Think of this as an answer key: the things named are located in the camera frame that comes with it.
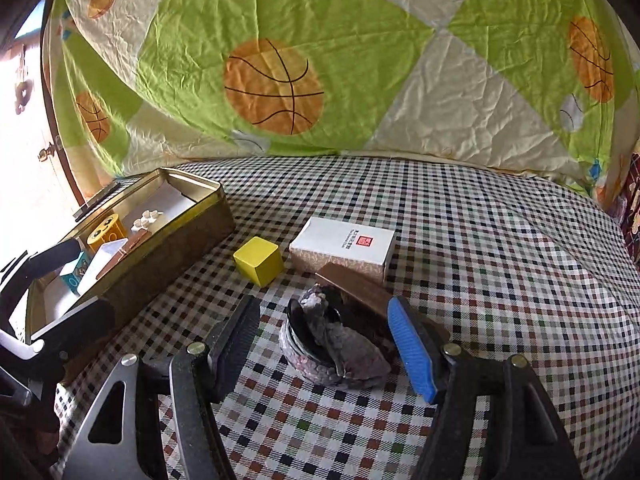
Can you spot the gold metal tin box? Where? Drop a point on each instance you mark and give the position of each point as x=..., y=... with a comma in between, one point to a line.
x=175, y=255

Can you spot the checkered tablecloth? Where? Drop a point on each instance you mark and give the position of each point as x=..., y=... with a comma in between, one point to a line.
x=500, y=260

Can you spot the white sun toy block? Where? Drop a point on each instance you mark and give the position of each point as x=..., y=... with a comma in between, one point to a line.
x=145, y=220

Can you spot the brown wooden block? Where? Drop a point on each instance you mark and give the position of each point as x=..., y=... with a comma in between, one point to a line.
x=130, y=245

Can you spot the white paper liner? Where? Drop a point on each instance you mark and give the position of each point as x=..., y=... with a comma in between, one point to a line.
x=172, y=200

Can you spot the brown wooden bar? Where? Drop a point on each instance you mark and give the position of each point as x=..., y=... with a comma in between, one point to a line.
x=355, y=285

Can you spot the basketball printed sheet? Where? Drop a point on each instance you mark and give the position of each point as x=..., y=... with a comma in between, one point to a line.
x=350, y=35

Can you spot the teal toy block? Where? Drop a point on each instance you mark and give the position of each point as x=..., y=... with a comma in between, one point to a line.
x=75, y=275

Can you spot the yellow face toy block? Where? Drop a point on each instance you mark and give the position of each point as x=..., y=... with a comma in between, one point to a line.
x=107, y=232

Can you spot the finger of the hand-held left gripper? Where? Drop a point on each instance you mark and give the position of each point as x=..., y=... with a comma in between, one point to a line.
x=55, y=260
x=80, y=325

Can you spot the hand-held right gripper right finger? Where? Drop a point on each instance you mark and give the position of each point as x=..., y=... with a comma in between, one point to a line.
x=410, y=345

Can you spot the wooden door frame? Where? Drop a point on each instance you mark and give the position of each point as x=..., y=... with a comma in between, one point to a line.
x=62, y=160

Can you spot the white cardboard box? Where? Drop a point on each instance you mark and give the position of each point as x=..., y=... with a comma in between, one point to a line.
x=340, y=240

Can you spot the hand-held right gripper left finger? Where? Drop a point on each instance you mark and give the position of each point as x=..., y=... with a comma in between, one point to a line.
x=237, y=340

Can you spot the yellow cube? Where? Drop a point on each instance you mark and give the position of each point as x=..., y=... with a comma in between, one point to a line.
x=257, y=260

